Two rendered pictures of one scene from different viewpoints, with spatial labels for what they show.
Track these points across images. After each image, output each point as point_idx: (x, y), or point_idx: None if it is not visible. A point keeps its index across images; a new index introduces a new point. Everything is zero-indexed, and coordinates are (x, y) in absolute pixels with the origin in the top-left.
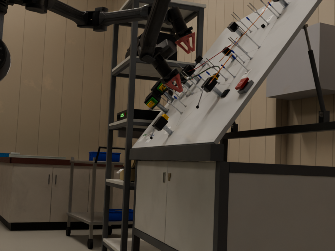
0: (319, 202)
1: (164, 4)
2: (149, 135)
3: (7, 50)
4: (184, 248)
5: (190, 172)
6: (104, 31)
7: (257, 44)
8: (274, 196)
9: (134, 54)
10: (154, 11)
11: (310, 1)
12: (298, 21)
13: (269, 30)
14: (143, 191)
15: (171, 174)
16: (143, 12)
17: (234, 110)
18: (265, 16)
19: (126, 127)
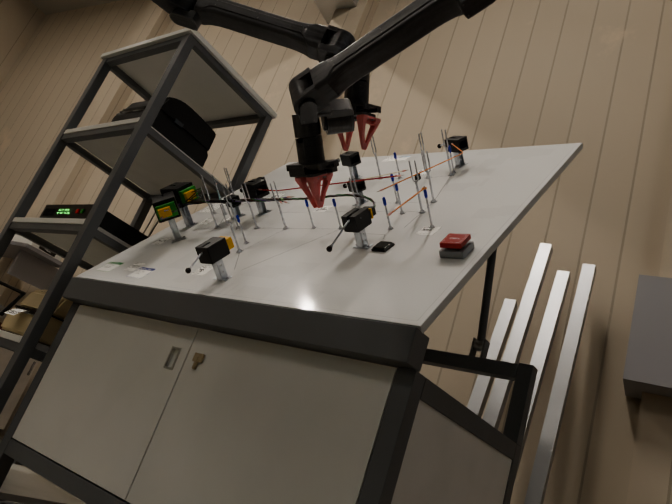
0: (485, 497)
1: (427, 24)
2: (137, 266)
3: None
4: None
5: (283, 367)
6: (194, 28)
7: (422, 196)
8: (450, 469)
9: (150, 119)
10: (400, 25)
11: (533, 171)
12: (527, 189)
13: (443, 186)
14: (80, 370)
15: (205, 357)
16: (311, 33)
17: (446, 280)
18: (405, 167)
19: (80, 234)
